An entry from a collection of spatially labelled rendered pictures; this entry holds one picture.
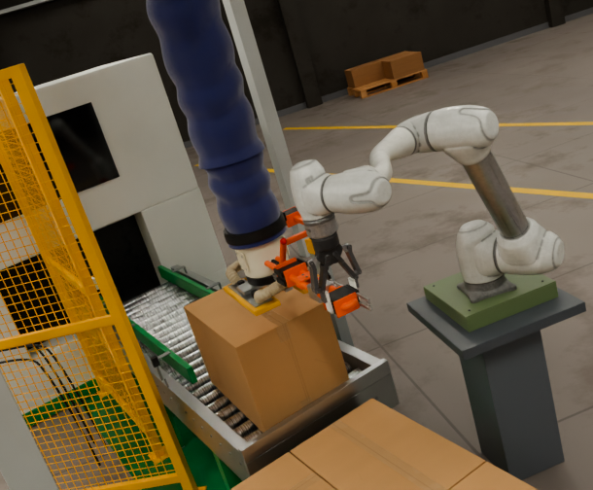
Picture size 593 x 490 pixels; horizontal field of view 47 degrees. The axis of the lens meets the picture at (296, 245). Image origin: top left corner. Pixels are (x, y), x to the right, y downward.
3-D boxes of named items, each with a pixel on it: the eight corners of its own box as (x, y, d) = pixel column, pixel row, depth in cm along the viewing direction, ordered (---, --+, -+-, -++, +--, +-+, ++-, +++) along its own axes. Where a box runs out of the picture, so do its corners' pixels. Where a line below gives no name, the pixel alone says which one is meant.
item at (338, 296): (325, 309, 202) (320, 295, 200) (346, 299, 204) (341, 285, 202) (338, 318, 194) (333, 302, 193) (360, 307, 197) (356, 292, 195)
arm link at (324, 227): (296, 218, 193) (302, 237, 195) (310, 224, 185) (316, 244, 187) (325, 206, 196) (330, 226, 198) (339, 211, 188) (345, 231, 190)
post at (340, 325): (357, 414, 356) (303, 239, 324) (366, 408, 359) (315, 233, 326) (365, 419, 350) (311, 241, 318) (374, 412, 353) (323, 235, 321)
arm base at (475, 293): (495, 270, 280) (492, 258, 279) (518, 289, 259) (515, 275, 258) (452, 284, 280) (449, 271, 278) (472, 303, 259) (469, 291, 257)
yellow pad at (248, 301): (224, 291, 266) (220, 280, 265) (247, 281, 270) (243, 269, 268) (256, 317, 236) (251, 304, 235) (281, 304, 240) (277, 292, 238)
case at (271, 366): (211, 383, 315) (183, 306, 302) (286, 344, 330) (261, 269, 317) (267, 437, 263) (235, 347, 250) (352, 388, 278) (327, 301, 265)
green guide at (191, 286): (161, 277, 473) (156, 265, 470) (175, 271, 477) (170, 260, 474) (274, 338, 337) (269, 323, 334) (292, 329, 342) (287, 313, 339)
